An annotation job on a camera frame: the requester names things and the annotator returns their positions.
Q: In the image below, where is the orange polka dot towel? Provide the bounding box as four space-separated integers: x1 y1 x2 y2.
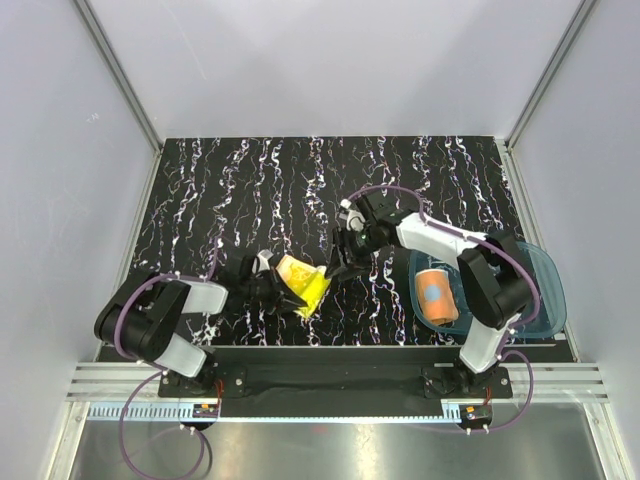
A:
415 269 459 326

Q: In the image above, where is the grey slotted cable duct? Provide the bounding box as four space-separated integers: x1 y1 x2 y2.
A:
88 402 220 422

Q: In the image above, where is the aluminium frame rail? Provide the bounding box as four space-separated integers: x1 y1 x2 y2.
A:
493 362 609 404

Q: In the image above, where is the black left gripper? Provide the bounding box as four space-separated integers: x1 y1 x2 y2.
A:
239 266 306 315

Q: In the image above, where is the blue translucent plastic tray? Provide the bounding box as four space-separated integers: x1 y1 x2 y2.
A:
409 241 567 340

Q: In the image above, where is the yellow patterned towel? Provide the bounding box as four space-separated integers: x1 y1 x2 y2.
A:
276 255 331 320

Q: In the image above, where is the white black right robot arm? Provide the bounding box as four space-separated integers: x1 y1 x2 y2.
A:
326 189 540 398

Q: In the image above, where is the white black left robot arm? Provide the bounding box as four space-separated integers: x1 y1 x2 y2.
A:
94 250 309 396

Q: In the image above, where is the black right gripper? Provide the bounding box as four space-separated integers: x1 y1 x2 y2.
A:
324 224 383 283

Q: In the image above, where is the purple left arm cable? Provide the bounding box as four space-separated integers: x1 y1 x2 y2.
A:
109 237 226 476

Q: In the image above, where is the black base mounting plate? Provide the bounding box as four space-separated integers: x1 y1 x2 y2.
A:
159 346 513 400

